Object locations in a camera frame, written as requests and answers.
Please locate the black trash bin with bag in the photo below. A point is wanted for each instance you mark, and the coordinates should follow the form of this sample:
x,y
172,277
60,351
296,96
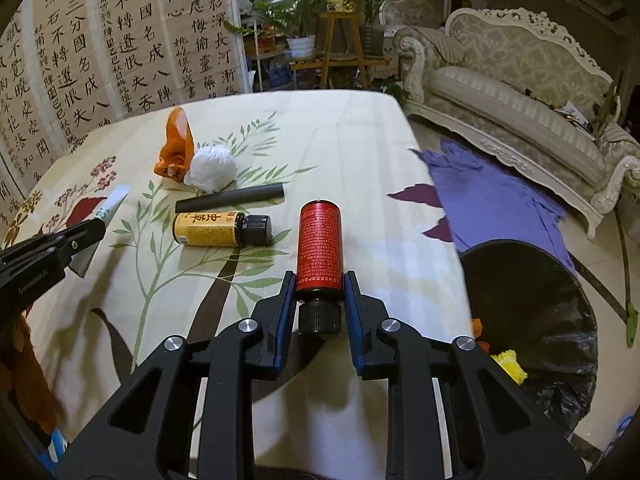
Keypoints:
x,y
530,303

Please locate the red bottle black cap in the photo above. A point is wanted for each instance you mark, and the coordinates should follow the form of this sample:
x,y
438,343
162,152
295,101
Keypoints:
x,y
319,273

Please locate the floral cream tablecloth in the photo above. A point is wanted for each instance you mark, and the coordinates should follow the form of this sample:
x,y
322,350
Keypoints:
x,y
355,149

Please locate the large orange plastic bag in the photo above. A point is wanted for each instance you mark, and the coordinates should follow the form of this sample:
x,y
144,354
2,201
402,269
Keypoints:
x,y
175,157

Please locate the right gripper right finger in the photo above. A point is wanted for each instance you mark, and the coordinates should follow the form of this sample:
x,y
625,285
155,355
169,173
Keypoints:
x,y
453,412

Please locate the calligraphy wall hanging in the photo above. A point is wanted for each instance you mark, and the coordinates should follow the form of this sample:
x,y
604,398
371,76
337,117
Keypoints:
x,y
69,67

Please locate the purple cloth on floor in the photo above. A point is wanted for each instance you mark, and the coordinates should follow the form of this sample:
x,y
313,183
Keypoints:
x,y
483,201

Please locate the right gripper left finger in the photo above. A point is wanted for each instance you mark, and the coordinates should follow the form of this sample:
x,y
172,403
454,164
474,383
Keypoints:
x,y
186,411

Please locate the yellow label brown bottle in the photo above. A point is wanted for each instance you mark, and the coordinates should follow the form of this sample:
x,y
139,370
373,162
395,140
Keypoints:
x,y
222,229

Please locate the wooden plant stand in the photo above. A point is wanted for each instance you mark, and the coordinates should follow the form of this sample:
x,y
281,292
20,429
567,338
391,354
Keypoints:
x,y
342,47

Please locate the metal shelf rack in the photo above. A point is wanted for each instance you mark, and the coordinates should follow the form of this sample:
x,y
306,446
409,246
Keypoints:
x,y
267,58

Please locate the yellow foam net bundle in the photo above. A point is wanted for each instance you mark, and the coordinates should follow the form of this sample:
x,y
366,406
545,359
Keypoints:
x,y
508,361

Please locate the ornate white grey sofa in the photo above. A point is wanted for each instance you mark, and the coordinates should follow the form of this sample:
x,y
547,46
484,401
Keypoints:
x,y
519,87

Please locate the blue white slippers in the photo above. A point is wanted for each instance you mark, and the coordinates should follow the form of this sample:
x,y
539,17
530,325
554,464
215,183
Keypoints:
x,y
621,427

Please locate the plant in white pot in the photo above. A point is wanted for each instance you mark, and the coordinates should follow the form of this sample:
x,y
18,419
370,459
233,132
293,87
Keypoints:
x,y
292,18

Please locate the white paper ball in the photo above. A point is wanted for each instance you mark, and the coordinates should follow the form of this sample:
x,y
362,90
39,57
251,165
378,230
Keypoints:
x,y
212,168

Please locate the small orange paper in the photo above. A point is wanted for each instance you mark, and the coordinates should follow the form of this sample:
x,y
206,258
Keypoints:
x,y
477,329

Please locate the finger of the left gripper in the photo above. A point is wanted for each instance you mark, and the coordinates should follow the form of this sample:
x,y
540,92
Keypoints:
x,y
66,243

